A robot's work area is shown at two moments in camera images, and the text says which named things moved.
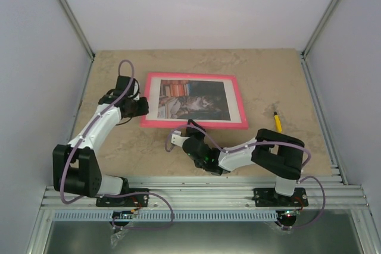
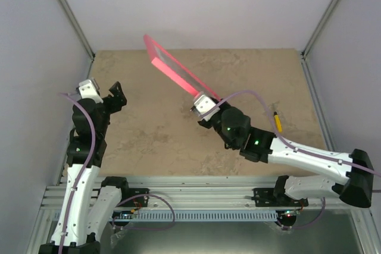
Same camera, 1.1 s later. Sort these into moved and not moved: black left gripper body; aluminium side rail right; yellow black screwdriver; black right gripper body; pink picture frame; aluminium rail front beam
Moved: pink picture frame; black left gripper body; black right gripper body
Not moved: yellow black screwdriver; aluminium rail front beam; aluminium side rail right
